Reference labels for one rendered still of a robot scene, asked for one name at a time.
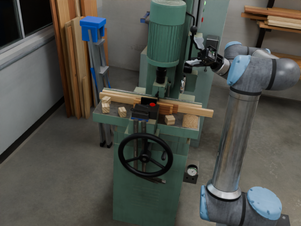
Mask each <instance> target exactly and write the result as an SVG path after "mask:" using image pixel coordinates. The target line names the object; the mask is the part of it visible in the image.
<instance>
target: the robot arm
mask: <svg viewBox="0 0 301 226"><path fill-rule="evenodd" d="M203 41H204V39H203V38H202V37H199V38H195V37H194V40H193V44H194V45H195V48H196V49H198V50H199V52H198V57H191V58H190V60H189V61H185V62H186V63H187V64H189V65H190V66H191V67H203V66H210V68H211V70H212V71H213V72H214V73H216V74H218V75H219V76H221V77H222V78H224V79H226V80H227V84H228V85H229V86H230V93H229V98H228V104H227V108H226V113H225V118H224V123H223V128H222V133H221V137H220V142H219V148H218V153H217V158H216V162H215V168H214V173H213V178H211V179H210V180H208V181H207V184H206V186H205V185H202V186H201V193H200V218H201V219H203V220H206V221H209V222H216V223H221V224H226V225H231V226H276V224H277V221H278V219H279V217H280V215H281V210H282V204H281V202H280V200H279V198H278V197H277V196H276V195H275V194H274V193H273V192H272V191H270V190H268V189H266V188H262V187H252V188H250V189H249V190H248V192H241V189H240V187H239V186H238V184H239V180H240V176H241V172H242V167H243V164H244V160H245V155H246V151H247V147H248V143H249V138H250V134H251V130H252V127H253V122H254V118H255V114H256V110H257V106H258V101H259V97H260V95H261V93H262V90H270V91H281V90H286V89H289V88H291V87H293V86H294V85H295V84H296V83H297V82H298V80H299V78H300V75H301V70H300V67H299V65H298V64H297V63H296V62H295V61H294V60H292V59H289V58H278V57H276V56H274V55H272V54H271V52H270V50H269V49H266V48H254V47H247V46H242V44H241V43H240V42H237V41H232V42H229V43H228V44H226V46H225V50H224V57H223V56H221V55H220V54H218V53H217V49H215V48H214V47H212V46H211V45H210V46H207V48H204V46H203V44H202V43H203ZM210 47H212V48H214V49H213V50H212V49H211V48H210ZM215 51H216V52H215Z"/></svg>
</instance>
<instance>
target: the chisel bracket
mask: <svg viewBox="0 0 301 226"><path fill-rule="evenodd" d="M167 82H168V77H165V83H157V82H156V79H155V81H154V83H153V87H152V96H155V94H156V93H157V91H159V93H158V95H159V96H158V97H161V98H164V95H165V92H166V89H167Z"/></svg>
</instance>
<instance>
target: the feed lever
mask: <svg viewBox="0 0 301 226"><path fill-rule="evenodd" d="M197 30H198V29H197V27H196V26H191V28H190V32H191V33H192V34H191V41H190V48H189V57H188V61H189V60H190V58H191V53H192V47H193V42H194V34H195V33H196V32H197ZM183 72H184V73H189V74H190V73H192V67H191V66H190V65H189V64H187V63H186V62H185V63H184V69H183Z"/></svg>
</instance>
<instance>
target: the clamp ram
mask: <svg viewBox="0 0 301 226"><path fill-rule="evenodd" d="M150 103H155V104H157V99H152V98H146V97H141V104H143V105H148V106H150Z"/></svg>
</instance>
